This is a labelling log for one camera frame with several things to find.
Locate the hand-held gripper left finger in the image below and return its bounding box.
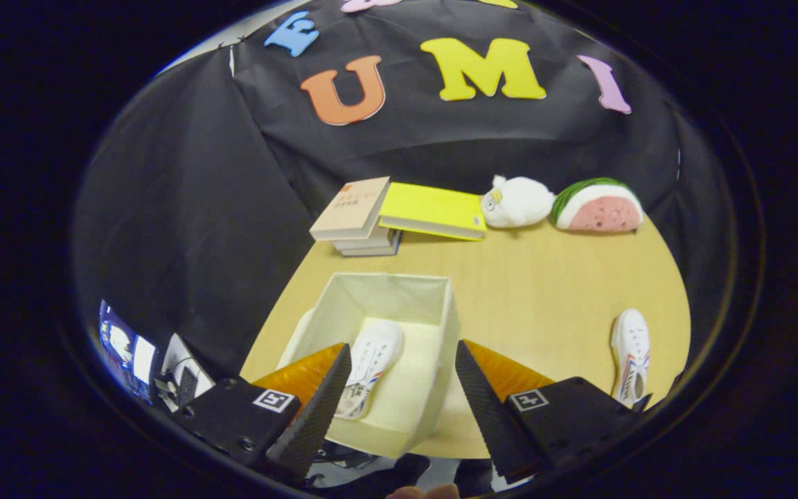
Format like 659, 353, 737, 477
177, 342, 353, 486

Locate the yellow cover book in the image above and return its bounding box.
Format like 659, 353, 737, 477
378, 182, 488, 242

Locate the beige fabric storage box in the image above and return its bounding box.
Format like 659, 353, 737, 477
276, 272, 462, 459

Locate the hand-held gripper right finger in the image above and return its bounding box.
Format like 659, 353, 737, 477
454, 339, 653, 484

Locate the tan cover book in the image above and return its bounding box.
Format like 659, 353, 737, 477
310, 176, 391, 242

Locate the watermelon slice plush toy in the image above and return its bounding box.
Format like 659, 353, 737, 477
550, 177, 644, 233

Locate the white book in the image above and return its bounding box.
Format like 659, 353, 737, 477
333, 227, 400, 252

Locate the white shoe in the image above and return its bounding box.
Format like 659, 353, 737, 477
610, 308, 651, 408
333, 319, 405, 421

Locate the black backdrop cloth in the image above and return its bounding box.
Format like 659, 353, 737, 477
70, 0, 739, 389

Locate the grey book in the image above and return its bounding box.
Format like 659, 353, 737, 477
340, 239, 402, 258

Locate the white plush toy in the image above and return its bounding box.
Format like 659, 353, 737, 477
481, 175, 556, 229

